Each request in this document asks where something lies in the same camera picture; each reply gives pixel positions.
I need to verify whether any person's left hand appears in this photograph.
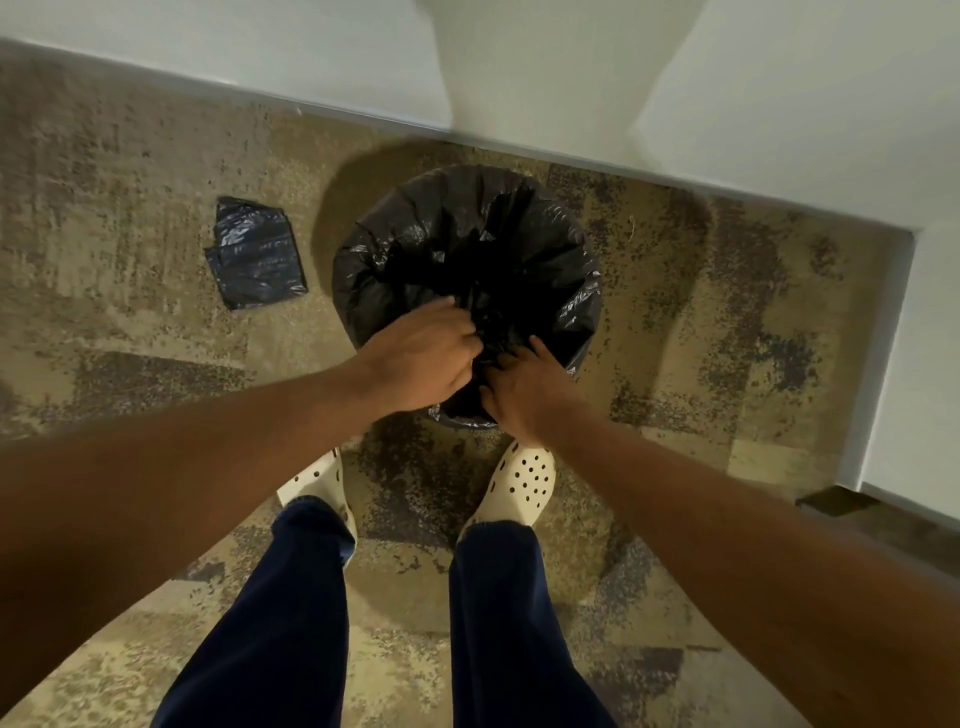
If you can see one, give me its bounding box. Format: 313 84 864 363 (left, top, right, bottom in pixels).
351 296 484 416

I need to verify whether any person's right white clog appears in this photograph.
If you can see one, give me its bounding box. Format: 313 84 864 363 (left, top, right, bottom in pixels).
459 439 558 543

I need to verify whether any person's left forearm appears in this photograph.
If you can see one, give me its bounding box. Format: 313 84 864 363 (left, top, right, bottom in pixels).
0 360 391 714

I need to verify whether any person's navy left trouser leg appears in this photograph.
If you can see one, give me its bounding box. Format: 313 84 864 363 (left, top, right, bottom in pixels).
150 495 355 728

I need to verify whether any person's white clog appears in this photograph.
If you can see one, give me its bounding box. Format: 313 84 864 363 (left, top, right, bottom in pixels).
459 439 558 543
276 447 359 541

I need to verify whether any person's right forearm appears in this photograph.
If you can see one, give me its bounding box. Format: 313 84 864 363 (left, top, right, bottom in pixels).
536 408 960 728

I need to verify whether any person's navy right trouser leg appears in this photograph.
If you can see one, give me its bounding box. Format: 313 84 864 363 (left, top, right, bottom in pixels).
448 521 618 728

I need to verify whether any black trash bag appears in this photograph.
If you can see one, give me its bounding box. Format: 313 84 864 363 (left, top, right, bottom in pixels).
331 163 603 431
204 196 309 311

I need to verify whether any person's left white clog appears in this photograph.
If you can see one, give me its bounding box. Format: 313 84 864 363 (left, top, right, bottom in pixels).
276 447 359 541

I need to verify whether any folded black trash bag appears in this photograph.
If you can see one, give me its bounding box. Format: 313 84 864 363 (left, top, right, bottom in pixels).
204 196 309 311

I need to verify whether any person's navy trouser leg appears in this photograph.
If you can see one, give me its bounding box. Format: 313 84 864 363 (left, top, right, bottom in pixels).
150 495 355 728
448 521 618 728

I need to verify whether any person's right hand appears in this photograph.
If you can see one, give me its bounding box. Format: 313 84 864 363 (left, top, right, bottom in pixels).
479 335 591 450

